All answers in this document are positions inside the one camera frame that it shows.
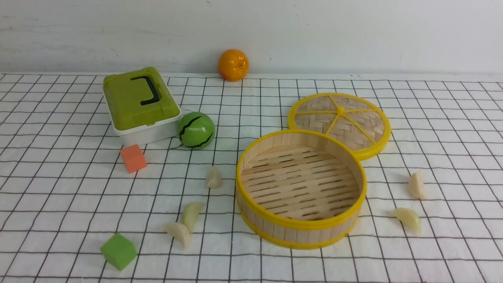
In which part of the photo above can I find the white dumpling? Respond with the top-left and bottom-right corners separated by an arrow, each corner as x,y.
162,222 -> 191,248
408,170 -> 426,199
206,166 -> 223,189

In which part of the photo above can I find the greenish dumpling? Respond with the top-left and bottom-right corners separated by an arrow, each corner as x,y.
181,202 -> 206,233
390,208 -> 422,235

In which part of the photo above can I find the yellow bamboo steamer tray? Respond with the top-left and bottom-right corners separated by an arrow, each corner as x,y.
235,130 -> 367,250

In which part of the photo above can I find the yellow bamboo steamer lid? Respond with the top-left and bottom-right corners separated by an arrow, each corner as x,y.
287,92 -> 391,160

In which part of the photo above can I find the green toy watermelon ball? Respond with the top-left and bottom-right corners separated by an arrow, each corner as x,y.
178,112 -> 216,150

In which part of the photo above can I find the orange toy fruit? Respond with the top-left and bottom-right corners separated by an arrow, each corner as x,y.
217,49 -> 250,82

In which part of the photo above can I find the green lidded white box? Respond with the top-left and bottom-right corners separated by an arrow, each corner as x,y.
103,66 -> 183,147

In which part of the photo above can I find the orange foam cube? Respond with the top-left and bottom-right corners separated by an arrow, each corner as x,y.
120,144 -> 147,174

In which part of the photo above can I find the green foam cube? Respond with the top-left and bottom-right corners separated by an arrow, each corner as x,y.
100,233 -> 137,271

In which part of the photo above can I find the white grid tablecloth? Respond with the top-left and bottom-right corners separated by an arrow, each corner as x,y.
0,73 -> 503,283

